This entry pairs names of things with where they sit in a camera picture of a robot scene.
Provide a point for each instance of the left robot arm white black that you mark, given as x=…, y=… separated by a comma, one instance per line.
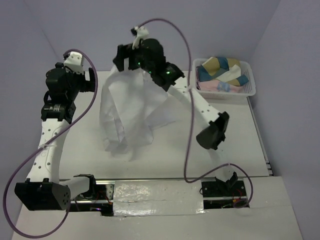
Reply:
x=43, y=190

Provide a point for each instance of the silver foil tape panel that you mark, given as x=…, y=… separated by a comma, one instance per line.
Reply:
x=157, y=198

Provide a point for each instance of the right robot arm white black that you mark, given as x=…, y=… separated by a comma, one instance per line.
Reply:
x=149, y=56

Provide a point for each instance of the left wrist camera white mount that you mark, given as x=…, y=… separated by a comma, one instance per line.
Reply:
x=74, y=62

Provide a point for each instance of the colourful patchwork shirt in basket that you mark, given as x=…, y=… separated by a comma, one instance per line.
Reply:
x=216, y=66

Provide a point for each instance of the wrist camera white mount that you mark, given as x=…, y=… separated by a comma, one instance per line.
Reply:
x=74, y=62
x=141, y=33

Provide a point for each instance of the pink shirt in basket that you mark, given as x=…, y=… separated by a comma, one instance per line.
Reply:
x=227, y=82

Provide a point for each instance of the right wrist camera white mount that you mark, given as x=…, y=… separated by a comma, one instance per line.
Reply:
x=141, y=33

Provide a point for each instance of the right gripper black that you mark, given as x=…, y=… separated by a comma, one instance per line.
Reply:
x=125, y=51

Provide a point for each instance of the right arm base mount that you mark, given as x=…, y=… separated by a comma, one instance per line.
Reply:
x=216, y=195

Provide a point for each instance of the white long sleeve shirt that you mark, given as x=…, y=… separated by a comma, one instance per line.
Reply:
x=132, y=106

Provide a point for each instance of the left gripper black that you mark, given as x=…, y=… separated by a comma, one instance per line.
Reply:
x=87, y=86

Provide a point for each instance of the white plastic basket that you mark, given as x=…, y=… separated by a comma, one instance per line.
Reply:
x=248, y=90

